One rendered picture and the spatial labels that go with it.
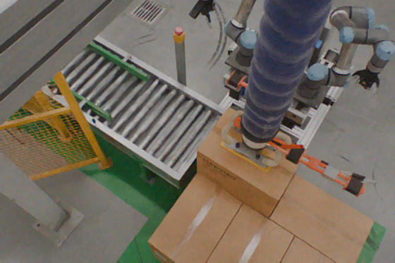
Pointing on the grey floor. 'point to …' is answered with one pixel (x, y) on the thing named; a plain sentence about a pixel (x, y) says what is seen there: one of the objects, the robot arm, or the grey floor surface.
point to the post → (180, 58)
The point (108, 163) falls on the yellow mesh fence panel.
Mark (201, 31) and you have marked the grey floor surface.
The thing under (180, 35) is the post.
